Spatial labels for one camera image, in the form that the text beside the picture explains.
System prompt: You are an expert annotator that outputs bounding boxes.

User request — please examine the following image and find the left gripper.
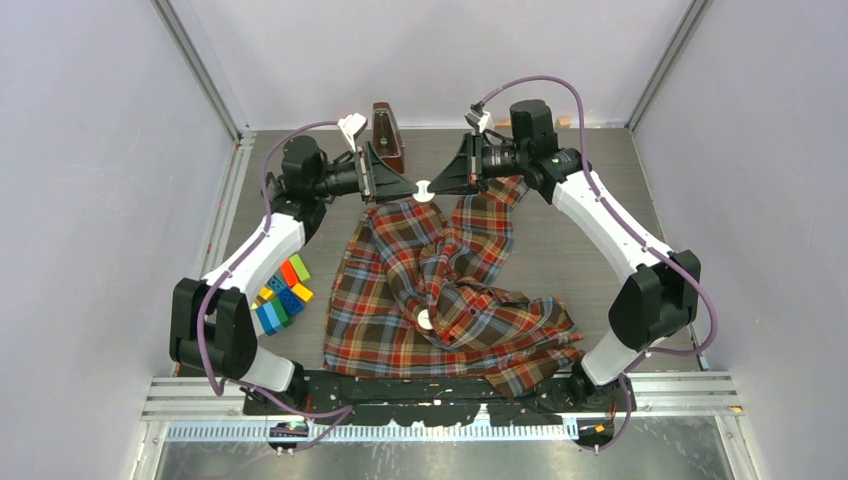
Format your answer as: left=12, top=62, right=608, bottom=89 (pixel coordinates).
left=312, top=143, right=419, bottom=206

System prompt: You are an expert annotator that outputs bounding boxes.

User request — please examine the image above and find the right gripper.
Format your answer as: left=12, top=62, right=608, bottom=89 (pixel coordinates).
left=429, top=131, right=528, bottom=197

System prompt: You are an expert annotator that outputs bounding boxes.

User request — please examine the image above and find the plaid flannel shirt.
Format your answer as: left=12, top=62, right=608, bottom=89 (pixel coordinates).
left=323, top=176, right=582, bottom=397

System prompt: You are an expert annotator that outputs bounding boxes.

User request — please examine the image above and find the white round brooch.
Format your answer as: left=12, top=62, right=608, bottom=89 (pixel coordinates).
left=416, top=309, right=433, bottom=331

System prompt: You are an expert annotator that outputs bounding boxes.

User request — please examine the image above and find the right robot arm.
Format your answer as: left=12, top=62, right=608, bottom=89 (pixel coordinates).
left=427, top=99, right=701, bottom=411

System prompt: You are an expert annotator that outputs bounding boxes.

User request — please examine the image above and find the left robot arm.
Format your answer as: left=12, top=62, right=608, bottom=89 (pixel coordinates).
left=169, top=135, right=418, bottom=414

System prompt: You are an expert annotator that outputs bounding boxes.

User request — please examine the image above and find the wooden metronome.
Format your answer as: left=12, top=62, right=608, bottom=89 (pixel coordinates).
left=372, top=102, right=405, bottom=174

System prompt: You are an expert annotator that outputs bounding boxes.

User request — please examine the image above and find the pile of toy bricks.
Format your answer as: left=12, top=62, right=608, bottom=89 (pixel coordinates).
left=251, top=254, right=314, bottom=336

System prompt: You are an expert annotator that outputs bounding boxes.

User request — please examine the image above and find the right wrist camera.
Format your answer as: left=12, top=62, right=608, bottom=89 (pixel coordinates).
left=464, top=101, right=494, bottom=135

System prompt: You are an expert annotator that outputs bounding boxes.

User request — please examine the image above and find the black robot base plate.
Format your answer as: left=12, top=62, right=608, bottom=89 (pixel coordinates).
left=241, top=370, right=635, bottom=427

